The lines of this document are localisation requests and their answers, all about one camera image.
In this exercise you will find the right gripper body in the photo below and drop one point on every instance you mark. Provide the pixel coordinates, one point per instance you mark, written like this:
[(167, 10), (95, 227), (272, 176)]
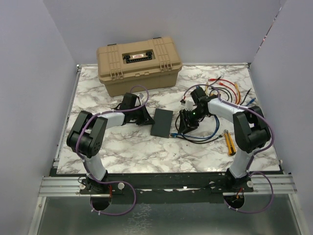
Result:
[(196, 114)]

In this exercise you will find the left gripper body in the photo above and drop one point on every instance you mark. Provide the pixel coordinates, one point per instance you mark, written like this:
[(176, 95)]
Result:
[(139, 116)]

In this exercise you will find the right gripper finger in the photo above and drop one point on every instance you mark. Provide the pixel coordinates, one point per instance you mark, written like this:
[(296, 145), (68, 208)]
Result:
[(193, 125), (184, 123)]

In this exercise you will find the dark grey network switch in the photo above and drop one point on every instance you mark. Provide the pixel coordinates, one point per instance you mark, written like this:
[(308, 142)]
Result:
[(162, 126)]

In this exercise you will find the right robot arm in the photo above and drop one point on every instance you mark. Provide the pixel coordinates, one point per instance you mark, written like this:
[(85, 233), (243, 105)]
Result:
[(251, 130)]

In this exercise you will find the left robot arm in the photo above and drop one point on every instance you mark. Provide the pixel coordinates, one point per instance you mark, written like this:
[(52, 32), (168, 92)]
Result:
[(87, 133)]

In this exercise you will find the yellow utility knife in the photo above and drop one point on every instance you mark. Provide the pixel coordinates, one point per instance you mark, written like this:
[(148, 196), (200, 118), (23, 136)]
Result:
[(229, 143)]

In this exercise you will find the tan plastic toolbox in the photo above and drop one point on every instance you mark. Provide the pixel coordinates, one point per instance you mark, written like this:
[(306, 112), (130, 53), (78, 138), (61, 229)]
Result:
[(150, 64)]

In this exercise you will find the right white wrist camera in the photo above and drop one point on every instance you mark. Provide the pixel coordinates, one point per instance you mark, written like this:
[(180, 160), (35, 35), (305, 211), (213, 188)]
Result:
[(188, 105)]

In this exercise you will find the black mounting base plate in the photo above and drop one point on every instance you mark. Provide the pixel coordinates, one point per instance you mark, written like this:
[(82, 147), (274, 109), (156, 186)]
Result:
[(124, 188)]

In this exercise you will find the aluminium front rail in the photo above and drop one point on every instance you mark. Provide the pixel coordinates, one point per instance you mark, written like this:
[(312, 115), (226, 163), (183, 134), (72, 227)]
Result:
[(258, 185)]

